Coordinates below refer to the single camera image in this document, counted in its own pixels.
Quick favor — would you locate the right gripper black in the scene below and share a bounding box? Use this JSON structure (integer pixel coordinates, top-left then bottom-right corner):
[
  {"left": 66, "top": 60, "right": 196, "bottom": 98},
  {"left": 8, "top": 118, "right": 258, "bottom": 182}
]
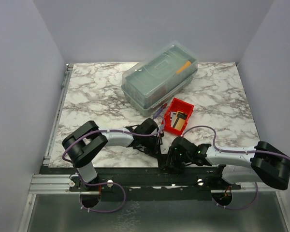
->
[{"left": 160, "top": 145, "right": 192, "bottom": 173}]

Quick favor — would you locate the red plastic bin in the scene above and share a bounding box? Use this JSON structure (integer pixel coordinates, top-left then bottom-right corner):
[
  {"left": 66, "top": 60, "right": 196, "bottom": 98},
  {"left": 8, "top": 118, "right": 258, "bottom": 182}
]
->
[{"left": 164, "top": 98, "right": 194, "bottom": 136}]

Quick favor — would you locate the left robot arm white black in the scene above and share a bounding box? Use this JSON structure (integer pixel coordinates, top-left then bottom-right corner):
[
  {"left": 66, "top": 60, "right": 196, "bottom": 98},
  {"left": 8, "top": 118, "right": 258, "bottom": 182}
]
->
[{"left": 62, "top": 118, "right": 164, "bottom": 191}]

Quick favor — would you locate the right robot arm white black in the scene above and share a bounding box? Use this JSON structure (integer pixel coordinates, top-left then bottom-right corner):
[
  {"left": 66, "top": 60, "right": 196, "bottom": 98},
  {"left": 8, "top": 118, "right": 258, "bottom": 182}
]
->
[{"left": 158, "top": 136, "right": 290, "bottom": 190}]

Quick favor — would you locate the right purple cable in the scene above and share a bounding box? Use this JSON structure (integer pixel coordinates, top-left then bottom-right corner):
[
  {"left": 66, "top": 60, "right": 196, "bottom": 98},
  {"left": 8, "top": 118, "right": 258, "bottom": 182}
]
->
[{"left": 182, "top": 125, "right": 290, "bottom": 176}]

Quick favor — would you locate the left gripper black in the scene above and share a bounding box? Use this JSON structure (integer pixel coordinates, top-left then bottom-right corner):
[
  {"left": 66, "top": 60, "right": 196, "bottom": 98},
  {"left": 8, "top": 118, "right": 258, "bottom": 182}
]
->
[{"left": 141, "top": 134, "right": 162, "bottom": 160}]

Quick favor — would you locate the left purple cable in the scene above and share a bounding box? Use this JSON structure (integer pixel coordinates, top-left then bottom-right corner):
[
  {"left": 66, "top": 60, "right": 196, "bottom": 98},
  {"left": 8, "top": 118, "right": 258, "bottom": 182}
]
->
[{"left": 62, "top": 114, "right": 166, "bottom": 187}]

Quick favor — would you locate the clear plastic storage box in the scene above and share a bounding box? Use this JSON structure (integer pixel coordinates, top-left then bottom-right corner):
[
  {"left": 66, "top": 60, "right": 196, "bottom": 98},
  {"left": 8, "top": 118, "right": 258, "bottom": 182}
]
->
[{"left": 121, "top": 42, "right": 198, "bottom": 117}]

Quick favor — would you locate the stack of credit cards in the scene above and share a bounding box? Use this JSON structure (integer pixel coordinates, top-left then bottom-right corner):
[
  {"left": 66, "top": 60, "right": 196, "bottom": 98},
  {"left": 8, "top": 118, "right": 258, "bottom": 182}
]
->
[{"left": 171, "top": 111, "right": 187, "bottom": 131}]

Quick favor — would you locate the aluminium frame rail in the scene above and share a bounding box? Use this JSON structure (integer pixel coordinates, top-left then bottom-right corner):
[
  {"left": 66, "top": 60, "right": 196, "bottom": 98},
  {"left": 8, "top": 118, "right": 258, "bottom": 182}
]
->
[{"left": 29, "top": 174, "right": 70, "bottom": 194}]

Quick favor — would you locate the blue red screwdriver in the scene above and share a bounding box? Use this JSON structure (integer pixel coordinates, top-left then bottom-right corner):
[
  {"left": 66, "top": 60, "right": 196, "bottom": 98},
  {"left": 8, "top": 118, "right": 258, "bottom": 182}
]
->
[{"left": 152, "top": 103, "right": 168, "bottom": 119}]

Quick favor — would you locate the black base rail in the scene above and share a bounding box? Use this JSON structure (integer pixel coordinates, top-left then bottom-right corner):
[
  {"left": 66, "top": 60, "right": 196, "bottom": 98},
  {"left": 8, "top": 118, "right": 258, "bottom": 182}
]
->
[{"left": 69, "top": 167, "right": 230, "bottom": 202}]

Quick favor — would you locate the orange tool inside box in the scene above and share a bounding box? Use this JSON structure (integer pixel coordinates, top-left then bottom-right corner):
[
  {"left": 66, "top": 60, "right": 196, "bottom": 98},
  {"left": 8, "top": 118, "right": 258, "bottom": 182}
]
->
[{"left": 176, "top": 60, "right": 191, "bottom": 74}]

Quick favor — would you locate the purple cable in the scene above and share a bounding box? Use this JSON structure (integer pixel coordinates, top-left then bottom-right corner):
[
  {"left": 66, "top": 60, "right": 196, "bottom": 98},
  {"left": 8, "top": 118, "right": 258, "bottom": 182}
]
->
[
  {"left": 182, "top": 125, "right": 290, "bottom": 176},
  {"left": 62, "top": 114, "right": 166, "bottom": 187}
]

